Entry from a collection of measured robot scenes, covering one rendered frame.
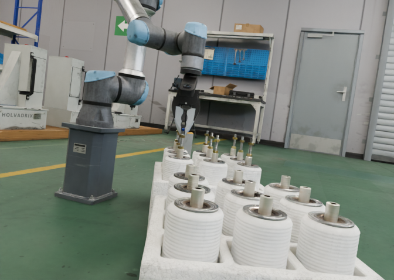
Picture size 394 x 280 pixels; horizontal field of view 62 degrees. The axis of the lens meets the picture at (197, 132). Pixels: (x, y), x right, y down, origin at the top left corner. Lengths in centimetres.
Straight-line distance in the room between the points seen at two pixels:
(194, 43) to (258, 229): 70
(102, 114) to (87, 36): 639
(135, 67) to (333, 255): 110
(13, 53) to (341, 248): 307
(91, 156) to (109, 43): 611
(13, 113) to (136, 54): 177
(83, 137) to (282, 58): 511
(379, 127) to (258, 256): 558
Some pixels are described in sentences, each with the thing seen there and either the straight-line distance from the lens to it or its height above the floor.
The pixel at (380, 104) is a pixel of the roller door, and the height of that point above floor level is 93.
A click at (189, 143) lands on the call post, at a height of 27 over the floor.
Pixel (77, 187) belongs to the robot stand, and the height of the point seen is 5.
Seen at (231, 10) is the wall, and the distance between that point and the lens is 652.
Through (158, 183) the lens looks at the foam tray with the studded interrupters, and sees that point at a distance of 103.
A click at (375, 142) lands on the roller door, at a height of 32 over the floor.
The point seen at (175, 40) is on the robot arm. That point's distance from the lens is 115.
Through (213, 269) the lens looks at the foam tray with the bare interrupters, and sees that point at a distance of 52.
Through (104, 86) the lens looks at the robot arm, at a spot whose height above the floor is 46.
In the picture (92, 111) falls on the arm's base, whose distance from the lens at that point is 136.
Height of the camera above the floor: 41
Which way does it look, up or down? 3 degrees down
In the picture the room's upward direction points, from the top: 7 degrees clockwise
